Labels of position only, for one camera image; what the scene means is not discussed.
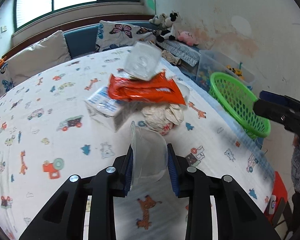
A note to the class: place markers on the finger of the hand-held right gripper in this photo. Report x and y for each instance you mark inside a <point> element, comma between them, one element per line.
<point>267,110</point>
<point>267,95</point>

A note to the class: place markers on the clear plastic storage bin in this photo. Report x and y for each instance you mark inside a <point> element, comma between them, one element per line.
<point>212,60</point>

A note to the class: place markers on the pink plush toy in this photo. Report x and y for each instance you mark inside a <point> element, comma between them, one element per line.
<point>187,38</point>

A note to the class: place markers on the blue white striped cloth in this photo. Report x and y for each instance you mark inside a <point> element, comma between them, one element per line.
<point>182,52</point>

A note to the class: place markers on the beige patterned cloth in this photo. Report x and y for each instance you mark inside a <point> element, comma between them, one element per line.
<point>171,57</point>

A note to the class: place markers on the purple butterfly print pillow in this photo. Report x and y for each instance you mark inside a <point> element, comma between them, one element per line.
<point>120,32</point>

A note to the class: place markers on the white pillow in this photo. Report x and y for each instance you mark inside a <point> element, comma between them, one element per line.
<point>40,52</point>

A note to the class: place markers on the orange snack packet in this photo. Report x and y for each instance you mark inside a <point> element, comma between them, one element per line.
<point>145,88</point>

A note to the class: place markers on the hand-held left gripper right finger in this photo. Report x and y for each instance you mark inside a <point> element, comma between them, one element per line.
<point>172,175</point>

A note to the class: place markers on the yellow toy truck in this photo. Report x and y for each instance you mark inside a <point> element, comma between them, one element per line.
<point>233,70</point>

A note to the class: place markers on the clear plastic container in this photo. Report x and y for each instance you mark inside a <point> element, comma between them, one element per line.
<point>140,60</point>

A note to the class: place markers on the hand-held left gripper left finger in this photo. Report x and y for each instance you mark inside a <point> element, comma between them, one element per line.
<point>128,170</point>

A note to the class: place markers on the red plastic stool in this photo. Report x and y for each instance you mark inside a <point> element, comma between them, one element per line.
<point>280,187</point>

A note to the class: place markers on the grey white plush toy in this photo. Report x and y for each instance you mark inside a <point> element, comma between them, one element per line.
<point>157,19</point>

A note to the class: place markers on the white blue milk carton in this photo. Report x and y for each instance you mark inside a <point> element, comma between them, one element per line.
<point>105,107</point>

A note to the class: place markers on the green plastic basket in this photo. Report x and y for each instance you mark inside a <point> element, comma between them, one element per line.
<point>263,133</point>

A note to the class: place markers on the black white cow plush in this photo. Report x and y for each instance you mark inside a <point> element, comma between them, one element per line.
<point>171,25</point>

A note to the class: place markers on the paper ball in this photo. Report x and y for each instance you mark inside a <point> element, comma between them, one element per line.
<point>160,117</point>

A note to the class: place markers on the blue butterfly print pillow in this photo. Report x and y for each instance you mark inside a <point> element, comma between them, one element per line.
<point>2,82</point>

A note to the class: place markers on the clear plastic lid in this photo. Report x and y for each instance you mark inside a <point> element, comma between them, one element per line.
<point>186,92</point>

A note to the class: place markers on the white wall socket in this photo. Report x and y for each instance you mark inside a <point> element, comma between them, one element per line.
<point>4,28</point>

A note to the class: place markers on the clear plastic cup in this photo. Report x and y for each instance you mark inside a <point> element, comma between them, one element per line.
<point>150,155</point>

